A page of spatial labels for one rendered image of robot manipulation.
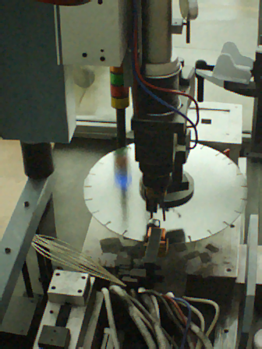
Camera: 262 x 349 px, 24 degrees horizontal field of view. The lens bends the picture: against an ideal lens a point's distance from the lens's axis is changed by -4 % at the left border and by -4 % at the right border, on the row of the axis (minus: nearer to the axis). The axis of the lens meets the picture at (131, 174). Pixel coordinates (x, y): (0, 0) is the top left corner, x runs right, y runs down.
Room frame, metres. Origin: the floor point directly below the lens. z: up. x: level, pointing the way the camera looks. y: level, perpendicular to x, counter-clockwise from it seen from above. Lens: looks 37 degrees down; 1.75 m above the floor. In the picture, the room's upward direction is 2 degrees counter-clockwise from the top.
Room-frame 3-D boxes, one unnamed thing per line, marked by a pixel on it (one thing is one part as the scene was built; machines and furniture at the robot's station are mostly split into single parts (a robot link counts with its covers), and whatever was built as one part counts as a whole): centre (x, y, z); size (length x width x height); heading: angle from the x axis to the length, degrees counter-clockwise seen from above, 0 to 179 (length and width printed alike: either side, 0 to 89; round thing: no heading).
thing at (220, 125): (1.33, -0.19, 0.82); 0.18 x 0.18 x 0.15; 80
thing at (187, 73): (0.93, -0.08, 1.17); 0.06 x 0.05 x 0.20; 161
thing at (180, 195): (1.01, -0.07, 0.96); 0.11 x 0.11 x 0.03
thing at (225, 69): (0.89, -0.15, 1.28); 0.09 x 0.03 x 0.06; 76
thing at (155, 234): (0.82, -0.04, 0.95); 0.10 x 0.03 x 0.07; 170
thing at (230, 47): (0.93, -0.17, 1.28); 0.09 x 0.03 x 0.06; 66
